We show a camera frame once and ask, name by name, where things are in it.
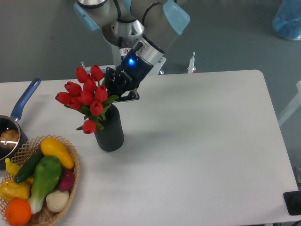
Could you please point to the red tulip bouquet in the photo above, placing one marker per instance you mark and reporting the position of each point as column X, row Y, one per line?
column 88, row 97

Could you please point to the yellow squash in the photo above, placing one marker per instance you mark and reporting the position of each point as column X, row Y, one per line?
column 53, row 147

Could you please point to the black device at edge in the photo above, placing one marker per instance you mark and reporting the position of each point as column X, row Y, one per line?
column 293, row 202

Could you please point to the brown bread roll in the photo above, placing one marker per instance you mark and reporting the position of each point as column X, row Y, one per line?
column 9, row 139

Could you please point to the dark grey ribbed vase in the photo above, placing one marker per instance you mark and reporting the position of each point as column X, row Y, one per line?
column 111, row 137

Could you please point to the green cucumber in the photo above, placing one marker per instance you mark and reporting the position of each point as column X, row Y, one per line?
column 28, row 167

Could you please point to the white garlic bulb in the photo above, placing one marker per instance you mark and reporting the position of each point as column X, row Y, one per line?
column 57, row 200

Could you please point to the orange fruit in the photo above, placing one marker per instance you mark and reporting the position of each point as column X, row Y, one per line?
column 18, row 212

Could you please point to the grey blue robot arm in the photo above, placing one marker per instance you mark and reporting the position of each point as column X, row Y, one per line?
column 139, row 32

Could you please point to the blue handled saucepan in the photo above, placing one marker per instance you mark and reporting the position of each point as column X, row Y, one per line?
column 12, row 122

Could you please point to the yellow corn cob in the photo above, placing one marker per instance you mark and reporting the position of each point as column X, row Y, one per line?
column 9, row 190

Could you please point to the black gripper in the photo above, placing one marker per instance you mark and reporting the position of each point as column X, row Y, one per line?
column 127, row 77

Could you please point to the woven wicker basket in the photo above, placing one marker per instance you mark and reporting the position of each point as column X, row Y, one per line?
column 45, row 217

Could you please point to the purple red onion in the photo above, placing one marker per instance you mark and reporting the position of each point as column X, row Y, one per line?
column 66, row 181

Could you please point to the yellow banana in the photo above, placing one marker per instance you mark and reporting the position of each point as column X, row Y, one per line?
column 11, row 168

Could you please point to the white frame at right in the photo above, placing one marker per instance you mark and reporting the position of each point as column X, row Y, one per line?
column 291, row 107

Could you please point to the green bok choy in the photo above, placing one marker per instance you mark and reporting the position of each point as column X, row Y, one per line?
column 45, row 178

